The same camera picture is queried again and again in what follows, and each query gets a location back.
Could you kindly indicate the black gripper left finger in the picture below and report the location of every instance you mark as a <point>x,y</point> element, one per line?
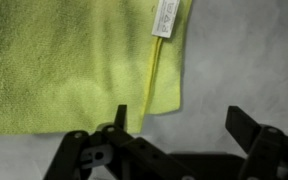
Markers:
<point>140,150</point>

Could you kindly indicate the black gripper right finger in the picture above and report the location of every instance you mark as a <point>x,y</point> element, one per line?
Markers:
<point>247,133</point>

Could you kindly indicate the yellow-green microfiber towel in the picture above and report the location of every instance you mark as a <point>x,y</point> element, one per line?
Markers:
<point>67,66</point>

